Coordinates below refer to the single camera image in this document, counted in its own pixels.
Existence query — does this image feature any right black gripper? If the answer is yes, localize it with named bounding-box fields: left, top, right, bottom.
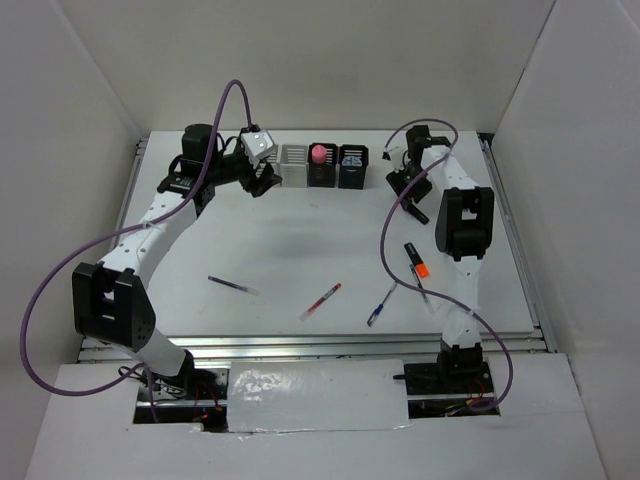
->
left=386, top=162, right=433, bottom=210

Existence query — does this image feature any blue glue bottle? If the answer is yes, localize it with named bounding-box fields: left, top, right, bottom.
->
left=341, top=155, right=362, bottom=168

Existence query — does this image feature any pink cap glue bottle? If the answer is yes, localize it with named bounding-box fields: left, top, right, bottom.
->
left=311, top=144, right=329, bottom=165

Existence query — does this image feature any orange highlighter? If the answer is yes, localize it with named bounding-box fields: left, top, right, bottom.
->
left=404, top=242, right=430, bottom=278

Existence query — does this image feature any pink highlighter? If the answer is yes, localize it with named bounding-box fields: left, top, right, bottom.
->
left=400, top=199, right=429, bottom=225

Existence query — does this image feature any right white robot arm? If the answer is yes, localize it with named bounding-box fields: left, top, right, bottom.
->
left=379, top=119, right=495, bottom=392

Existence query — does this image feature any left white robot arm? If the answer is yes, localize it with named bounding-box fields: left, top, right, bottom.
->
left=72, top=124, right=282, bottom=399

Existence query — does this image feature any left white slotted container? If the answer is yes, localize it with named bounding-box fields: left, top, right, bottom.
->
left=267, top=145, right=280, bottom=175

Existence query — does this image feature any white slotted container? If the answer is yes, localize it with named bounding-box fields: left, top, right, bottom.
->
left=278, top=144, right=308, bottom=188
left=267, top=145, right=280, bottom=175

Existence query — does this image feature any right black slotted container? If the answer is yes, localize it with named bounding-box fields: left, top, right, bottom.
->
left=338, top=144, right=369, bottom=190

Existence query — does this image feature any black slotted container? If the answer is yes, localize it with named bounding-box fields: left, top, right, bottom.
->
left=307, top=143, right=339, bottom=188
left=338, top=144, right=369, bottom=190

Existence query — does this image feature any left black slotted container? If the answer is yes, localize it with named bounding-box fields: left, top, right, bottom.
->
left=307, top=143, right=339, bottom=188

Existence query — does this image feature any green pen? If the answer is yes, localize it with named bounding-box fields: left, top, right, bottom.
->
left=410, top=264, right=436, bottom=315

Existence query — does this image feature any dark purple pen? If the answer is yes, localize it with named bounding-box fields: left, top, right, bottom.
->
left=207, top=275, right=259, bottom=296

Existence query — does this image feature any blue pen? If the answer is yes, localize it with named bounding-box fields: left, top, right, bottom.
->
left=366, top=282, right=398, bottom=328

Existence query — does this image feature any red pen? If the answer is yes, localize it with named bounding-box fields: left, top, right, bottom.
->
left=299, top=283, right=342, bottom=321

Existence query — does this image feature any white taped cover panel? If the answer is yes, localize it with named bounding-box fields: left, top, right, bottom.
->
left=227, top=359, right=410, bottom=433

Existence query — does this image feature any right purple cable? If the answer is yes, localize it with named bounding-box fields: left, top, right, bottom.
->
left=380, top=118, right=515, bottom=414

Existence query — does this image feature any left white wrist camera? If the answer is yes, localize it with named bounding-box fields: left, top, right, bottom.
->
left=240, top=129, right=277, bottom=168

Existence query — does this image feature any aluminium frame rail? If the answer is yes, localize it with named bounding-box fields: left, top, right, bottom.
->
left=76, top=130, right=561, bottom=366

